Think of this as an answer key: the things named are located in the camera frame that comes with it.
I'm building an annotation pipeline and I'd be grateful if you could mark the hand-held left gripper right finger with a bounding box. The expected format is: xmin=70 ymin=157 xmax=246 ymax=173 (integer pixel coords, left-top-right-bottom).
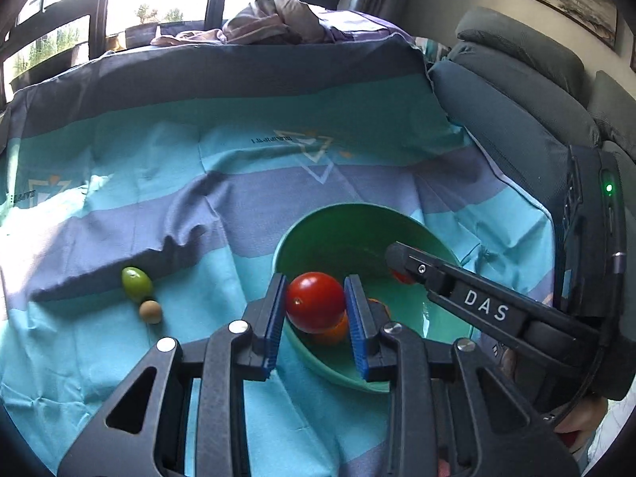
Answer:
xmin=344 ymin=273 xmax=582 ymax=477

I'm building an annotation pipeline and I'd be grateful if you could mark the grey sofa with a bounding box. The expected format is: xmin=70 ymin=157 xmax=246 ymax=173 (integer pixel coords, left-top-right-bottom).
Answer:
xmin=427 ymin=6 xmax=636 ymax=219

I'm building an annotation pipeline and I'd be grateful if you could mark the pile of beige clothes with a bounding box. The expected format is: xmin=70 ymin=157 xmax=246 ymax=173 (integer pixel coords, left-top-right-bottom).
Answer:
xmin=151 ymin=0 xmax=329 ymax=47

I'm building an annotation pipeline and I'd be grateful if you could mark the green oval fruit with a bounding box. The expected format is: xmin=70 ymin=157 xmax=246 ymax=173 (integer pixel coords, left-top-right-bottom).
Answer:
xmin=121 ymin=267 xmax=153 ymax=302

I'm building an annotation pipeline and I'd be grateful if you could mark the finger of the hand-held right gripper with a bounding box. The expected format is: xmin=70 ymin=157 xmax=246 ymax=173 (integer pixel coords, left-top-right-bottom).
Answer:
xmin=385 ymin=241 xmax=605 ymax=365

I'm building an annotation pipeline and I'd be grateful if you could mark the person's right hand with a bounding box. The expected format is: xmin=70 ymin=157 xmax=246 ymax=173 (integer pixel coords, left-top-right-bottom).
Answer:
xmin=554 ymin=395 xmax=612 ymax=453

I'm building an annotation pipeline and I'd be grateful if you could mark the striped blue purple bed sheet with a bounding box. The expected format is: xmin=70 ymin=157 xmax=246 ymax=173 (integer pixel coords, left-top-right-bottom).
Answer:
xmin=0 ymin=35 xmax=555 ymax=477

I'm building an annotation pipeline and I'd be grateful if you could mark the small tan round fruit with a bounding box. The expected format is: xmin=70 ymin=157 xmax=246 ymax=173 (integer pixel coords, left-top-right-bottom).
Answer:
xmin=138 ymin=300 xmax=163 ymax=325

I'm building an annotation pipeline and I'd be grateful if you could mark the orange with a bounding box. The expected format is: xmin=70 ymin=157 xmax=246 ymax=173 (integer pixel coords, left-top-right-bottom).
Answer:
xmin=310 ymin=310 xmax=349 ymax=347

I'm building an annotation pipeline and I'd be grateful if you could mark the green plastic bowl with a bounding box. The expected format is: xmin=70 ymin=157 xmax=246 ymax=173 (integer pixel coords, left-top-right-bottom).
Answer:
xmin=272 ymin=202 xmax=475 ymax=394

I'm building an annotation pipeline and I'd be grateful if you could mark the dark planter box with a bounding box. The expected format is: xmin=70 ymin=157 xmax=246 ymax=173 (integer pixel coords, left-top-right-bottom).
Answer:
xmin=124 ymin=4 xmax=207 ymax=47

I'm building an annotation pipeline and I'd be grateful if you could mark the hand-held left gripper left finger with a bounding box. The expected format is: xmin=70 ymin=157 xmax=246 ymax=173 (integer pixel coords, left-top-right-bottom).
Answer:
xmin=57 ymin=272 xmax=289 ymax=477

